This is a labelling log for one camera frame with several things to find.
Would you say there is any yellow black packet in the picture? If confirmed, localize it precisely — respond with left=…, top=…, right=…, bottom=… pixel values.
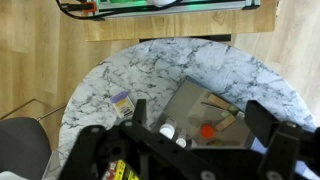
left=101, top=159, right=140, bottom=180

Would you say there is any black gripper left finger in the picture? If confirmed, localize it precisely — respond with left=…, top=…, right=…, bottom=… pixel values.
left=132, top=98, right=148, bottom=128

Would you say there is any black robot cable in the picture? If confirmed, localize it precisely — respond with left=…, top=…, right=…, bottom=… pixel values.
left=55, top=0, right=183, bottom=22

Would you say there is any purple yellow snack packet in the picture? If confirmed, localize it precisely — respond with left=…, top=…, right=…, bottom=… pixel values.
left=109, top=90, right=136, bottom=119

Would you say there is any red capped jar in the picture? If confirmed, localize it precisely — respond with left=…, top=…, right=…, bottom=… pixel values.
left=199, top=123, right=216, bottom=140

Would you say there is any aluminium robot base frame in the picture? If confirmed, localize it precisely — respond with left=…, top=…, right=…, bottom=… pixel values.
left=94, top=0, right=261, bottom=20

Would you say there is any navy blue cardboard box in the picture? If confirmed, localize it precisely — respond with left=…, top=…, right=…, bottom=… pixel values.
left=151, top=75, right=256, bottom=150

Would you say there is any grey upholstered chair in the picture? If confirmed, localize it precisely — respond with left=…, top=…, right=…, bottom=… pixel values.
left=0, top=117, right=53, bottom=180

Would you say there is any orange cable clamp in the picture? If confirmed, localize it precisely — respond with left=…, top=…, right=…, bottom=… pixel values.
left=82, top=1, right=98, bottom=14

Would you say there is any wooden block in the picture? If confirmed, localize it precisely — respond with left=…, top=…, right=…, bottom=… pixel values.
left=207, top=93, right=232, bottom=111
left=214, top=115, right=237, bottom=132

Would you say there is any small white pill bottle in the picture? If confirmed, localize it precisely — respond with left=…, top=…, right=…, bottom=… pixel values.
left=175, top=131, right=188, bottom=149

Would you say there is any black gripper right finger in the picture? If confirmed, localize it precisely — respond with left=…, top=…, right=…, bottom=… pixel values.
left=244, top=100, right=280, bottom=148

